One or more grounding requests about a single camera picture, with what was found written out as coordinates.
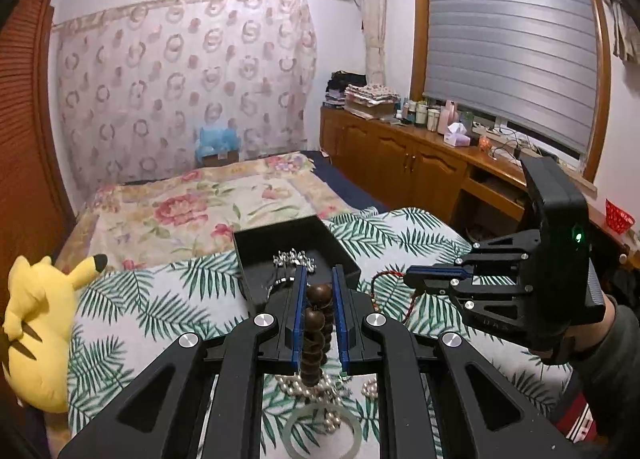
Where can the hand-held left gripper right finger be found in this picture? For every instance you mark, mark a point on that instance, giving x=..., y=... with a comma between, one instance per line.
x=340, y=309

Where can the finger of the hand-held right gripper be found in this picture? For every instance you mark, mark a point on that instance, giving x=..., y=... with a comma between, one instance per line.
x=450, y=270
x=440, y=289

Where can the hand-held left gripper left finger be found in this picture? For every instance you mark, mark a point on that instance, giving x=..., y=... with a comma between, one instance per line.
x=300, y=309

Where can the black jewelry box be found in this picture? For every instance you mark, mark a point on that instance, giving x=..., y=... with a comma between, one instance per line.
x=280, y=239

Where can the pale green jade bangle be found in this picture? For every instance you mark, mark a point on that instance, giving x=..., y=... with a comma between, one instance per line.
x=292, y=431

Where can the person's right forearm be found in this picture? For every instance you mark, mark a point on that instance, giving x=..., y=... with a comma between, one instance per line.
x=610, y=359

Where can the red plastic basket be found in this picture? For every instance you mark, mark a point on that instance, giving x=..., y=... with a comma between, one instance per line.
x=619, y=219

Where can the navy bed sheet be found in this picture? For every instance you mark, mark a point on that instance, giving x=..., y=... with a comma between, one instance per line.
x=350, y=184

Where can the small orange jar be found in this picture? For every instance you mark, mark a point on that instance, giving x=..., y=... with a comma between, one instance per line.
x=486, y=144

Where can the wooden side cabinet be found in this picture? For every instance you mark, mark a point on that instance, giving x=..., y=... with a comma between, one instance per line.
x=390, y=154

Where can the pink tissue box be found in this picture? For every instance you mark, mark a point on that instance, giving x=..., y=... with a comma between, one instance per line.
x=456, y=136

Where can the white power strip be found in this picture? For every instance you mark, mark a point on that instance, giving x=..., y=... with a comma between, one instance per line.
x=492, y=130

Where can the floral blanket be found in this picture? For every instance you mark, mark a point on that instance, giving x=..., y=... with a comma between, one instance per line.
x=200, y=209

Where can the green leaf print cloth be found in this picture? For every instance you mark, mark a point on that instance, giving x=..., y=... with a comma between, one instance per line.
x=150, y=309

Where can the row of cosmetic bottles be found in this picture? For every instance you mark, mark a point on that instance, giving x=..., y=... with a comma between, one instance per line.
x=430, y=114

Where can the small cardboard box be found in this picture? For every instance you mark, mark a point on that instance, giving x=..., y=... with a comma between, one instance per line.
x=220, y=159

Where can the red striped garment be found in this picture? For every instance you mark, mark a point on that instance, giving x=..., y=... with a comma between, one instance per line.
x=575, y=419

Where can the flat cardboard box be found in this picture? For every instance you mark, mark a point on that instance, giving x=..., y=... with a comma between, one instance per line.
x=370, y=110

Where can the blue plush toy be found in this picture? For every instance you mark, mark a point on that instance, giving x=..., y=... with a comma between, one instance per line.
x=217, y=139

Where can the folded floral cloth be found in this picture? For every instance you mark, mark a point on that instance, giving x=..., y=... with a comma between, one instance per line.
x=372, y=91

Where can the grey window blind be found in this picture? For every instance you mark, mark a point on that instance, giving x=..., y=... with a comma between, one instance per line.
x=510, y=39

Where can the pile of dark clothes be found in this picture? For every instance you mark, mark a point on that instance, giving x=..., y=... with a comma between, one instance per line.
x=342, y=81

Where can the hanging pale cloth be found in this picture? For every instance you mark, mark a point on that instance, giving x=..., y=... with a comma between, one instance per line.
x=622, y=24

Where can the yellow plush toy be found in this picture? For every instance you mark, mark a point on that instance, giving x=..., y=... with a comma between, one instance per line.
x=40, y=329

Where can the cream window curtain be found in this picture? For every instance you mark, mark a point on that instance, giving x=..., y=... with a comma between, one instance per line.
x=372, y=14

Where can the brown slatted wardrobe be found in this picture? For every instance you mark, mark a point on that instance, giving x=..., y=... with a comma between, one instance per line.
x=25, y=139

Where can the wooden window frame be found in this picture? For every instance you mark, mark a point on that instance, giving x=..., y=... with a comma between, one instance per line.
x=419, y=39

